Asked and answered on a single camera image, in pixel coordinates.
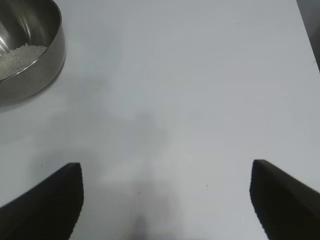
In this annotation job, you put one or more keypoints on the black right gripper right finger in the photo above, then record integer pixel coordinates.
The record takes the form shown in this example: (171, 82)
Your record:
(287, 207)

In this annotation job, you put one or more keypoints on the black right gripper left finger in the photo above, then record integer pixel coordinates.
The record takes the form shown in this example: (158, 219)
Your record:
(42, 207)

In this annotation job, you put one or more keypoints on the stainless steel mixing bowl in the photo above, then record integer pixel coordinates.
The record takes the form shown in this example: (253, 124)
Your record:
(45, 72)

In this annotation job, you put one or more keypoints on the white uncooked rice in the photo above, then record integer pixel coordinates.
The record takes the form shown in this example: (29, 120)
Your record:
(15, 60)

